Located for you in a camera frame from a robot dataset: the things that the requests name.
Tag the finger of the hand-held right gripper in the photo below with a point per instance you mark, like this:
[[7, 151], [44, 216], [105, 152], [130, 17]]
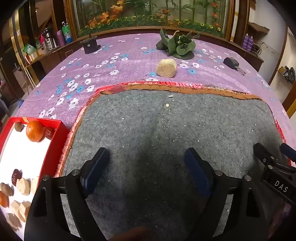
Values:
[[263, 154], [289, 151]]

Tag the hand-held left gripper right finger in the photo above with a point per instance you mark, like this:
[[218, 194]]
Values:
[[196, 171]]

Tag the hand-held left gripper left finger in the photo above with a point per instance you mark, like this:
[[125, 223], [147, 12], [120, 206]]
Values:
[[94, 171]]

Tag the red cardboard tray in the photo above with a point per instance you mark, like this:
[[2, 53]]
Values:
[[54, 150]]

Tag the red date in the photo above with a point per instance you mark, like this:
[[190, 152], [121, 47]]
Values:
[[49, 132], [16, 177]]

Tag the grey felt mat red trim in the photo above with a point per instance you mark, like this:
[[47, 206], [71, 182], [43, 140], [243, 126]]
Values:
[[150, 127]]

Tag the large orange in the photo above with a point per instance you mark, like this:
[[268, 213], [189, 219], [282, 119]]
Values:
[[34, 131]]

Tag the small orange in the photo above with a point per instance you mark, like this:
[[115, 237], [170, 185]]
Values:
[[3, 199]]

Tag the black key fob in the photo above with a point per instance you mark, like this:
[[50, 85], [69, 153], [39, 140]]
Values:
[[231, 62]]

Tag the round beige block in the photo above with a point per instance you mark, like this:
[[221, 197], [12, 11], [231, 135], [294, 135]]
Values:
[[166, 67]]

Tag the purple spray cans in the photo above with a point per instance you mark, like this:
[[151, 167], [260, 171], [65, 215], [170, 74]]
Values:
[[247, 41]]

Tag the black box device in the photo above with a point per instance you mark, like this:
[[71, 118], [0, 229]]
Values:
[[89, 45]]

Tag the green leafy plant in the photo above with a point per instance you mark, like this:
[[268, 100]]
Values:
[[179, 45]]

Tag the purple floral cloth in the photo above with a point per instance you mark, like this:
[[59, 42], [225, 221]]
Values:
[[129, 46]]

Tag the purple bottle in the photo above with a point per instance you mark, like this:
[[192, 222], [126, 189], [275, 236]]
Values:
[[60, 38]]

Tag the green packet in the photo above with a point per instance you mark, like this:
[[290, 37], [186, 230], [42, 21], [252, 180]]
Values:
[[29, 48]]

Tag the steel thermos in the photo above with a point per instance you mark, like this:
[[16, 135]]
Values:
[[49, 38]]

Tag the green bottle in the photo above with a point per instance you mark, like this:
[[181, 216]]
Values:
[[67, 32]]

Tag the glass planter with artificial flowers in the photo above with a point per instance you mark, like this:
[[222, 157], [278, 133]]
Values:
[[150, 14]]

